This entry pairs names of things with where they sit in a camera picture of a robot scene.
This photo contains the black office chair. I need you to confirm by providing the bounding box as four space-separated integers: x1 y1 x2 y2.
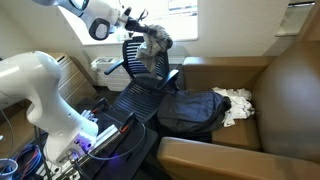
112 36 179 123

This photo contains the wooden drawer cabinet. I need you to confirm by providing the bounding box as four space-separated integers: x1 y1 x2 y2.
51 53 97 106

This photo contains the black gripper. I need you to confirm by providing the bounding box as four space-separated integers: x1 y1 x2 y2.
125 17 157 35

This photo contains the dark backpack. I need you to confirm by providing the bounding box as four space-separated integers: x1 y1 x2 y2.
157 90 231 133

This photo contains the white cup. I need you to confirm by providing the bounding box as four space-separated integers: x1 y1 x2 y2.
0 158 18 180

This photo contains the brown armchair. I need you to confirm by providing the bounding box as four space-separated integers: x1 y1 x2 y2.
157 41 320 180

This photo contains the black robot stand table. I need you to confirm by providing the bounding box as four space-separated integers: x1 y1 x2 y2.
75 98 158 180

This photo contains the gray cloth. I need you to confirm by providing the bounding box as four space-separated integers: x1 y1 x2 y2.
135 25 173 75

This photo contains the blue cable bundle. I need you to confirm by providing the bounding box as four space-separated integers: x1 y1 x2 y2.
11 139 46 180

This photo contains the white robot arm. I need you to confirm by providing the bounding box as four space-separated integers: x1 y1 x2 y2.
0 0 156 166

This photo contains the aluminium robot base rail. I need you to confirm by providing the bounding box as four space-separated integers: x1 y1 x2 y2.
37 110 122 180

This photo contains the white crumpled cloth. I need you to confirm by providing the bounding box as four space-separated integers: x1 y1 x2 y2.
213 87 255 127

